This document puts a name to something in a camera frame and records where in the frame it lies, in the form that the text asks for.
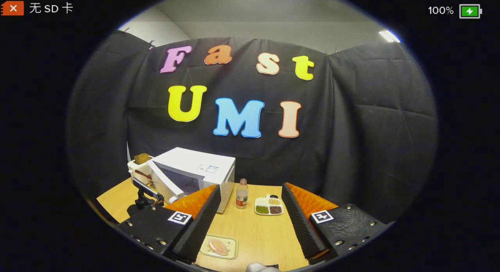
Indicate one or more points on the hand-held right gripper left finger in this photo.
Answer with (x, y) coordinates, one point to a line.
(203, 225)

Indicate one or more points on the sugar-coated bread roll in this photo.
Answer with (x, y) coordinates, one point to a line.
(218, 247)

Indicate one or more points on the white divided bean dish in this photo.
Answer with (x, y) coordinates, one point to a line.
(268, 206)

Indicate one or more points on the clear plastic water bottle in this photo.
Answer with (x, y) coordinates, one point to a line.
(242, 195)

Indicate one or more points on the white microwave oven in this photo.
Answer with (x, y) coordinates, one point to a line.
(195, 158)

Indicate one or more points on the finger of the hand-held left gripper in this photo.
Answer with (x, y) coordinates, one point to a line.
(146, 187)

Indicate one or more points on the slatted ceiling light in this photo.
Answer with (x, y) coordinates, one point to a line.
(389, 35)

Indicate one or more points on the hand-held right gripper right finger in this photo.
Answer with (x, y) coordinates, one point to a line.
(300, 225)

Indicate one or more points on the white toaster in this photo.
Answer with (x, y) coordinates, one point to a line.
(136, 171)

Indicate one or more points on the black backdrop cloth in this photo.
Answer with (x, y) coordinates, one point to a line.
(351, 127)

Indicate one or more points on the brown bread slice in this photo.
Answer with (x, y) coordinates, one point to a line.
(142, 158)

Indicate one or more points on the cream square tray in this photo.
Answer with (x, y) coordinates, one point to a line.
(231, 248)

